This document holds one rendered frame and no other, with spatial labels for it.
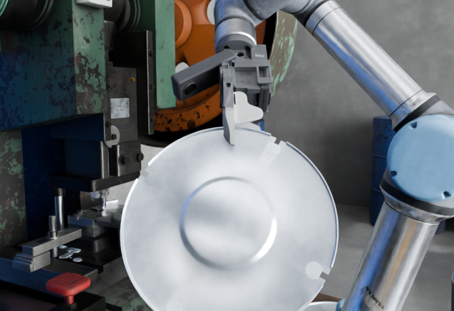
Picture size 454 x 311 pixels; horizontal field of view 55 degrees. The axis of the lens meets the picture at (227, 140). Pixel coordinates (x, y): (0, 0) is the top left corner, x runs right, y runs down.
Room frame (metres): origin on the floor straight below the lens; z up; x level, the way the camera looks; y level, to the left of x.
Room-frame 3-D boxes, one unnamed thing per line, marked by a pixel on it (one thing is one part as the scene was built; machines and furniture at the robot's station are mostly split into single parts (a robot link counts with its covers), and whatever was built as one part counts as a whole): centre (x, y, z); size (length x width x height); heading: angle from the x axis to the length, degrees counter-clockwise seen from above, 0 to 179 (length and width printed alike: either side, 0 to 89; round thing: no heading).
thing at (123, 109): (1.16, 0.32, 1.04); 0.17 x 0.15 x 0.30; 63
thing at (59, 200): (1.13, 0.45, 0.81); 0.02 x 0.02 x 0.14
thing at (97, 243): (1.18, 0.36, 0.72); 0.20 x 0.16 x 0.03; 153
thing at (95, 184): (1.18, 0.36, 0.86); 0.20 x 0.16 x 0.05; 153
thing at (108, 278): (1.18, 0.35, 0.68); 0.45 x 0.30 x 0.06; 153
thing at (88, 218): (1.18, 0.35, 0.76); 0.15 x 0.09 x 0.05; 153
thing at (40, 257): (1.03, 0.43, 0.76); 0.17 x 0.06 x 0.10; 153
